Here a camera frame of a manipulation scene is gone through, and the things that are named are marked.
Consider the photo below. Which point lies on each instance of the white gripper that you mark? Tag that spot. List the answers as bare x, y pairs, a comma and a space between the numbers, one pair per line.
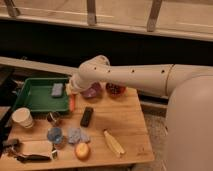
75, 86

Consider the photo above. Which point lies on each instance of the orange red pepper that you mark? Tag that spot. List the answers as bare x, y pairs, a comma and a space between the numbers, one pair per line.
71, 104

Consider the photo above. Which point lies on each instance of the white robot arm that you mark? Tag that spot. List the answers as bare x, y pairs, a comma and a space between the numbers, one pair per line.
189, 116

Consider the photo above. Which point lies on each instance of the small metal cup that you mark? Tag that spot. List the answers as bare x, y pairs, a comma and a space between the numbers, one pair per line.
53, 118

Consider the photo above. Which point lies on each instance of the blue glass cup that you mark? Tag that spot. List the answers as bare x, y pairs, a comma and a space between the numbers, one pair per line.
55, 135

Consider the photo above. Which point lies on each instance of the white paper cup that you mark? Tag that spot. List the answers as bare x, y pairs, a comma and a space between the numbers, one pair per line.
23, 117

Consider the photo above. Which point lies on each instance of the grey sponge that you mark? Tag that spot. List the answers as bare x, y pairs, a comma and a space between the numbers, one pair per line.
57, 90

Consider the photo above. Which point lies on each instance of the green plastic tray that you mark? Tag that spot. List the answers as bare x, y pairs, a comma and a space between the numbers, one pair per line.
36, 96

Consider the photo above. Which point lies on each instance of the purple bowl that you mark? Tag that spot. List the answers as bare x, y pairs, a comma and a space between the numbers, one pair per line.
93, 91

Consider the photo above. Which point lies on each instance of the black rectangular block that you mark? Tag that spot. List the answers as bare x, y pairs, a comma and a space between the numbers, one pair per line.
85, 120

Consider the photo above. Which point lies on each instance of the dark red bowl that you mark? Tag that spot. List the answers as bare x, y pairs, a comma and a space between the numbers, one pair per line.
114, 90

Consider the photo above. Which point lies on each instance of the blue crumpled cloth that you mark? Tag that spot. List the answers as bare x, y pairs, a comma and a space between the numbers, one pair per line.
76, 135

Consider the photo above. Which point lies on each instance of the yellow round fruit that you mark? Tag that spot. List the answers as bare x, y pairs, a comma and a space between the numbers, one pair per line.
82, 151

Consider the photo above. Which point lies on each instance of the wooden cutting board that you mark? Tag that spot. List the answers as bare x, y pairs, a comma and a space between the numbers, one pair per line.
36, 147

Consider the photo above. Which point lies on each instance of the black handled brush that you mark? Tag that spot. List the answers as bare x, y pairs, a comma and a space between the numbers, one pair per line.
33, 158

